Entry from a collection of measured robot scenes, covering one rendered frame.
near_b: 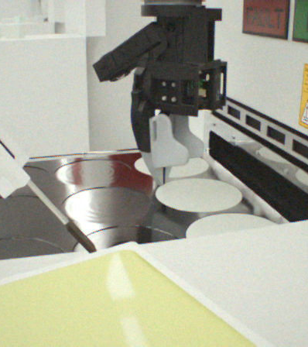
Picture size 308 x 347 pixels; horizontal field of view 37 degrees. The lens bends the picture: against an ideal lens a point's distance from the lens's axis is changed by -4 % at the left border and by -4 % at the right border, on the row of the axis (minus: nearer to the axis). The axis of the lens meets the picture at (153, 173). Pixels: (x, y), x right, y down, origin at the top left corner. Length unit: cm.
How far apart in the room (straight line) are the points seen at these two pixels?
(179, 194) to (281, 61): 20
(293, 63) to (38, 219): 33
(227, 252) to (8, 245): 23
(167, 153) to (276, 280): 29
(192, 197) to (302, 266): 27
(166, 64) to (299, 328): 33
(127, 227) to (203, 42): 20
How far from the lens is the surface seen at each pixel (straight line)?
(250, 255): 30
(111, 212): 51
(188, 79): 48
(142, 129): 52
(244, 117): 67
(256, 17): 63
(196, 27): 49
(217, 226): 48
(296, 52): 55
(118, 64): 56
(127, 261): 15
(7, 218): 51
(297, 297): 26
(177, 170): 62
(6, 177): 23
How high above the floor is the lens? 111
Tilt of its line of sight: 20 degrees down
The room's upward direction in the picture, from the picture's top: straight up
